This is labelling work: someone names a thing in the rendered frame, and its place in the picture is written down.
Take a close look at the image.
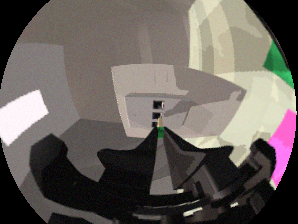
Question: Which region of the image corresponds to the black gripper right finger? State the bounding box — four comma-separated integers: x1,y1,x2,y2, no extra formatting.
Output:
162,127,234,190

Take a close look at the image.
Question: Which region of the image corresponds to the pink flat square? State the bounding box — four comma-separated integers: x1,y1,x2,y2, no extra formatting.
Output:
269,108,297,186

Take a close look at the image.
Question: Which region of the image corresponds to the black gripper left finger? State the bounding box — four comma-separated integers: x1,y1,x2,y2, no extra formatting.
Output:
96,127,158,188

